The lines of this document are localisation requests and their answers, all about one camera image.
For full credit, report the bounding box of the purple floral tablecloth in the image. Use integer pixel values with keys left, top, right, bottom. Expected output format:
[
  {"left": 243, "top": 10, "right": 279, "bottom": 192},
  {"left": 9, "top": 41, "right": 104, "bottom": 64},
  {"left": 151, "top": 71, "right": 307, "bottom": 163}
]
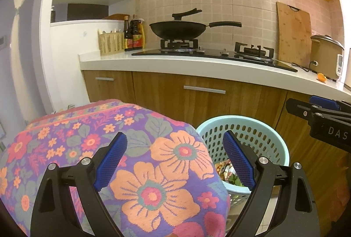
[{"left": 0, "top": 98, "right": 232, "bottom": 237}]

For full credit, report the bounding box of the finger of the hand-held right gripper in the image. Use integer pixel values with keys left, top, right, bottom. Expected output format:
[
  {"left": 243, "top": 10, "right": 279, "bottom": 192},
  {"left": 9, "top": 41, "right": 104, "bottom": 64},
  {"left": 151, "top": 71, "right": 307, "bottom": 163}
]
[
  {"left": 309, "top": 95, "right": 351, "bottom": 117},
  {"left": 286, "top": 98, "right": 324, "bottom": 120}
]

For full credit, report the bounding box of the dark bottle with red label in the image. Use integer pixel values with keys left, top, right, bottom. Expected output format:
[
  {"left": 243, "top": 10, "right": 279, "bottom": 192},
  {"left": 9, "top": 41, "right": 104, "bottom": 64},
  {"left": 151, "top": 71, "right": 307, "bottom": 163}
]
[{"left": 130, "top": 15, "right": 142, "bottom": 50}]

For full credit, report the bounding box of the beige rice cooker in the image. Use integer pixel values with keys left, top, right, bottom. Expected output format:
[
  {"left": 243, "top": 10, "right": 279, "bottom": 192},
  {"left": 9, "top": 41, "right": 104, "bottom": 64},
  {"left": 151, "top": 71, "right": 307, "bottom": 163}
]
[{"left": 310, "top": 34, "right": 345, "bottom": 82}]

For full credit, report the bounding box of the black wok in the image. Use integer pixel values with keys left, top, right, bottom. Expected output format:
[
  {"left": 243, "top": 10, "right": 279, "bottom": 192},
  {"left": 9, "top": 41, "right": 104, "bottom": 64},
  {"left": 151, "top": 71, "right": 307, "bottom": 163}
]
[{"left": 149, "top": 20, "right": 242, "bottom": 39}]

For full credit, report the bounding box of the slim dark sauce bottle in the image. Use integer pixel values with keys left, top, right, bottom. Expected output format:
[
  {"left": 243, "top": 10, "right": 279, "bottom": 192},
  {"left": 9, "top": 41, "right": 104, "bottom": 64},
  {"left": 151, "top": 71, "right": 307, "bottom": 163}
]
[{"left": 124, "top": 16, "right": 134, "bottom": 52}]

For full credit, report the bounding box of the woven chopstick holder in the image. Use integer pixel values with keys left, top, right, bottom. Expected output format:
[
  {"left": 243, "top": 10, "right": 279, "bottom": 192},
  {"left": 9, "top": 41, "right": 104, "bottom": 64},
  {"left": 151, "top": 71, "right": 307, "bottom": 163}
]
[{"left": 98, "top": 30, "right": 125, "bottom": 57}]

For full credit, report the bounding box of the black power cable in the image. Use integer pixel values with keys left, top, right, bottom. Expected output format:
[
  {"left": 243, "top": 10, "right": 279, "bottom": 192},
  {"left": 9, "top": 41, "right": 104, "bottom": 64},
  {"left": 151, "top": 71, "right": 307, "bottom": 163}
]
[{"left": 291, "top": 61, "right": 338, "bottom": 82}]

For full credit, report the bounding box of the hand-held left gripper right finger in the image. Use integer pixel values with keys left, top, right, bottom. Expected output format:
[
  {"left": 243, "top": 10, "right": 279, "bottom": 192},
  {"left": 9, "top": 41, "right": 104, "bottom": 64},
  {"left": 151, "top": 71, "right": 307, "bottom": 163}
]
[{"left": 222, "top": 130, "right": 321, "bottom": 237}]

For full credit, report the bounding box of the long silver cabinet handle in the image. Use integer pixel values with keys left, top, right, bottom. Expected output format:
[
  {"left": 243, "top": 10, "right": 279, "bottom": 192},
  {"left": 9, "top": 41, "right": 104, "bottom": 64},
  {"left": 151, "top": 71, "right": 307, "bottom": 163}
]
[{"left": 183, "top": 85, "right": 226, "bottom": 94}]

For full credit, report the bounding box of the light blue perforated waste basket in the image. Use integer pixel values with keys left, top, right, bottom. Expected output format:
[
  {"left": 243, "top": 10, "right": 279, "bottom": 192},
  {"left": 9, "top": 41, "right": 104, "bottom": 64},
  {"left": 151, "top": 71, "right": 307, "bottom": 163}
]
[{"left": 196, "top": 116, "right": 290, "bottom": 208}]

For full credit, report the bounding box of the yellow bottle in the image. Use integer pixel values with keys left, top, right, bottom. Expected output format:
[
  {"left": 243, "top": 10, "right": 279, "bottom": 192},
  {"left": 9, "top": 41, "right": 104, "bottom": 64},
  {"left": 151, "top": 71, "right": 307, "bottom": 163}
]
[{"left": 138, "top": 19, "right": 146, "bottom": 49}]

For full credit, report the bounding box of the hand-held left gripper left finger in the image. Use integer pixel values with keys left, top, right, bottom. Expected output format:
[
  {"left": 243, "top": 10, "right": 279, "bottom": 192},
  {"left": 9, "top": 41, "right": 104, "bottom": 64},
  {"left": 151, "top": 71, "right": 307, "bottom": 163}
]
[{"left": 30, "top": 131, "right": 128, "bottom": 237}]

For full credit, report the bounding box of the white curtain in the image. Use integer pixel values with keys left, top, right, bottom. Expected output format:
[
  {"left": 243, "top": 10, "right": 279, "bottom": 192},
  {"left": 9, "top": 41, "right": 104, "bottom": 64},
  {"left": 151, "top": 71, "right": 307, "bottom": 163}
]
[{"left": 9, "top": 0, "right": 30, "bottom": 122}]

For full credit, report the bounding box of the black gas stove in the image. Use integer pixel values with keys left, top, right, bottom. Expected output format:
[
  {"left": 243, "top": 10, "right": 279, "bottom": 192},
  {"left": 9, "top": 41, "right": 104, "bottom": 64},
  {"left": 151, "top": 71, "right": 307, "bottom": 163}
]
[{"left": 131, "top": 39, "right": 298, "bottom": 73}]

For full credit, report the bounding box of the wooden kitchen cabinet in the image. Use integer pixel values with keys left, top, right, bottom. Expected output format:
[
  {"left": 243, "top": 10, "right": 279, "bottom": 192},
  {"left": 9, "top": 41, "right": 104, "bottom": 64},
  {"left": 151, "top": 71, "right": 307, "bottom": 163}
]
[{"left": 82, "top": 70, "right": 351, "bottom": 226}]

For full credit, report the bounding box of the wooden cutting board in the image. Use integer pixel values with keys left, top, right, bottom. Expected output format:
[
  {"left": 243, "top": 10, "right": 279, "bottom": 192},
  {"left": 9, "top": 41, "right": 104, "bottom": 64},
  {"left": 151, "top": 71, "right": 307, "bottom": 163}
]
[{"left": 276, "top": 2, "right": 312, "bottom": 68}]

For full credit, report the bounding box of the black wok lid handle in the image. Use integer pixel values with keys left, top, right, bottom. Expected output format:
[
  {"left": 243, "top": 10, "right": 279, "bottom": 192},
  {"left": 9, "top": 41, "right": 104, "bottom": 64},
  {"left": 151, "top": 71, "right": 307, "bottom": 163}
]
[{"left": 172, "top": 8, "right": 203, "bottom": 21}]

